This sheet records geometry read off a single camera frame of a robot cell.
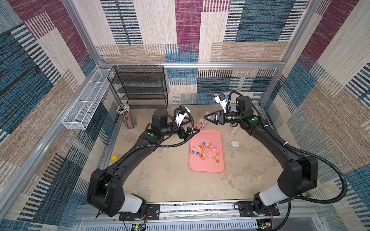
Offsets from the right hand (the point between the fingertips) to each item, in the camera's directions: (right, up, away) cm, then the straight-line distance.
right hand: (208, 118), depth 76 cm
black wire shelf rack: (-46, +24, +33) cm, 61 cm away
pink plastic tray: (-5, -28, +15) cm, 32 cm away
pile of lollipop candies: (+1, -20, +19) cm, 28 cm away
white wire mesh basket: (-79, +4, +18) cm, 81 cm away
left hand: (-7, -3, -2) cm, 8 cm away
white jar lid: (+21, -17, +23) cm, 36 cm away
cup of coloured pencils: (-51, +6, +18) cm, 55 cm away
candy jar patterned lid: (-3, -2, 0) cm, 4 cm away
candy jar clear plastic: (+22, -9, +27) cm, 36 cm away
